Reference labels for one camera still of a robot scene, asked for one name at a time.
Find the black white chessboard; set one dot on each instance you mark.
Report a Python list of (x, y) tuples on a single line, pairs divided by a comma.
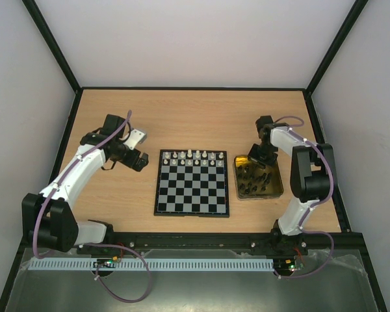
[(199, 188)]

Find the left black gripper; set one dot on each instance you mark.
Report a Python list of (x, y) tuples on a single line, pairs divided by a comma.
[(132, 162)]

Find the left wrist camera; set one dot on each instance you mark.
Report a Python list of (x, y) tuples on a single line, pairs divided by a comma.
[(135, 137)]

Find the black mounting rail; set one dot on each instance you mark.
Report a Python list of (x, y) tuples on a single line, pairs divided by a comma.
[(269, 244)]

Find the black frame enclosure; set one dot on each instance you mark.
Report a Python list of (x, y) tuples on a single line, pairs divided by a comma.
[(346, 236)]

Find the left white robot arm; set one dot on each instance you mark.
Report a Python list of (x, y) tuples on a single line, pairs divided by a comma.
[(47, 217)]

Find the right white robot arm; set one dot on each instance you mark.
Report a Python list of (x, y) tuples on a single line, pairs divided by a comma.
[(312, 177)]

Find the gold metal tin tray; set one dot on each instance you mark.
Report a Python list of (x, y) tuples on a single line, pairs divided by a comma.
[(256, 182)]

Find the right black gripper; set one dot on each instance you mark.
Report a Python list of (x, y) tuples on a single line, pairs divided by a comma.
[(258, 156)]

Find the white slotted cable duct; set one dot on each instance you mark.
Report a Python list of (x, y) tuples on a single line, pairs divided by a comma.
[(154, 265)]

